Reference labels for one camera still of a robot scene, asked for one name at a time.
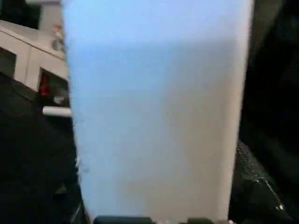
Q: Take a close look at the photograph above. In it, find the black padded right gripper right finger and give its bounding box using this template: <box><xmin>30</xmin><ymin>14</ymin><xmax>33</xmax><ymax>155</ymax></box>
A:
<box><xmin>228</xmin><ymin>139</ymin><xmax>295</xmax><ymax>224</ymax></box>

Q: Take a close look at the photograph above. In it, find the white cabinet with glass doors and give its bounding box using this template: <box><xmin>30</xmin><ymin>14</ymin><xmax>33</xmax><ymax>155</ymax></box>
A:
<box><xmin>0</xmin><ymin>20</ymin><xmax>71</xmax><ymax>105</ymax></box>

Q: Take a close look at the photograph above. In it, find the black plastic mat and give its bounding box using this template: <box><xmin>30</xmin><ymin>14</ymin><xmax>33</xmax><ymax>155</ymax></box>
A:
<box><xmin>0</xmin><ymin>71</ymin><xmax>81</xmax><ymax>224</ymax></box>

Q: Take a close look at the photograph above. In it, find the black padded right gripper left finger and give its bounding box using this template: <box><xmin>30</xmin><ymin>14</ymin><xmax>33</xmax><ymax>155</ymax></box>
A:
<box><xmin>53</xmin><ymin>181</ymin><xmax>95</xmax><ymax>224</ymax></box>

